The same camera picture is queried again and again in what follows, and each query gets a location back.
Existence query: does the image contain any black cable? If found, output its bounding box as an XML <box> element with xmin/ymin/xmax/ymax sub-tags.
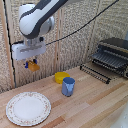
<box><xmin>45</xmin><ymin>0</ymin><xmax>120</xmax><ymax>46</ymax></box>

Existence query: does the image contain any black toaster oven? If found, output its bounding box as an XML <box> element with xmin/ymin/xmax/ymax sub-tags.
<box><xmin>91</xmin><ymin>36</ymin><xmax>128</xmax><ymax>80</ymax></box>

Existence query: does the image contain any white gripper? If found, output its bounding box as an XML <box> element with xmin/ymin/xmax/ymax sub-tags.
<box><xmin>11</xmin><ymin>41</ymin><xmax>47</xmax><ymax>69</ymax></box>

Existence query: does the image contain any yellow round bowl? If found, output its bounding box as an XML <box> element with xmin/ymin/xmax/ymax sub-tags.
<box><xmin>54</xmin><ymin>71</ymin><xmax>71</xmax><ymax>85</ymax></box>

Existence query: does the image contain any black wire oven rack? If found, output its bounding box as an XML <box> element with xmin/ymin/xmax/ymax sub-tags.
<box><xmin>79</xmin><ymin>63</ymin><xmax>112</xmax><ymax>85</ymax></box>

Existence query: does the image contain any brown bread loaf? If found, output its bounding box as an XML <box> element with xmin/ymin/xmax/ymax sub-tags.
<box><xmin>28</xmin><ymin>62</ymin><xmax>41</xmax><ymax>73</ymax></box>

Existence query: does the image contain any white floral rimmed plate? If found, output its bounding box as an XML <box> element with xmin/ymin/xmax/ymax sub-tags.
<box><xmin>5</xmin><ymin>91</ymin><xmax>52</xmax><ymax>127</ymax></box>

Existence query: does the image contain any wooden post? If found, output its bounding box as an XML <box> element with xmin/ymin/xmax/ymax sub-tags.
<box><xmin>0</xmin><ymin>0</ymin><xmax>17</xmax><ymax>89</ymax></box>

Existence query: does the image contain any blue plastic cup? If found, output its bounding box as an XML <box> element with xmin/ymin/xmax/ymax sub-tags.
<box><xmin>61</xmin><ymin>77</ymin><xmax>76</xmax><ymax>98</ymax></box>

